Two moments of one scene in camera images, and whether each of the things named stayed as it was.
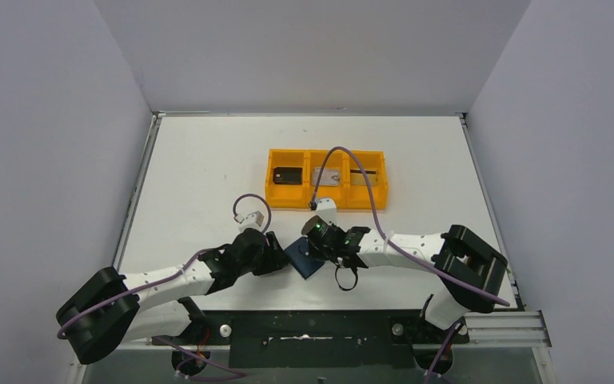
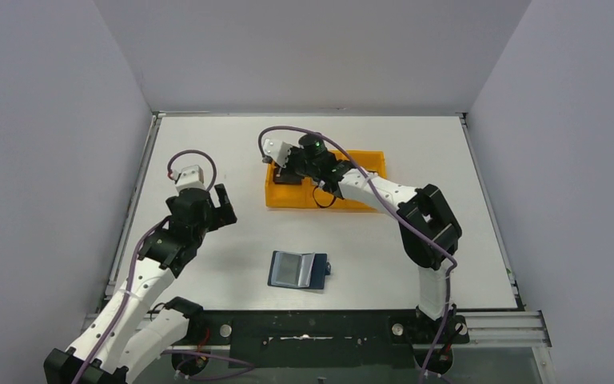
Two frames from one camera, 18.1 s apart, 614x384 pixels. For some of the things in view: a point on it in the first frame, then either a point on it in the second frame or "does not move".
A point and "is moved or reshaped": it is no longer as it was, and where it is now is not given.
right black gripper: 319,251 to 294,150
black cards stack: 288,175 does not move
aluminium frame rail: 508,329 does not move
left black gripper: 274,252 to 214,213
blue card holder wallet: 303,258 is moved or reshaped
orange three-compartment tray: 291,176 does not move
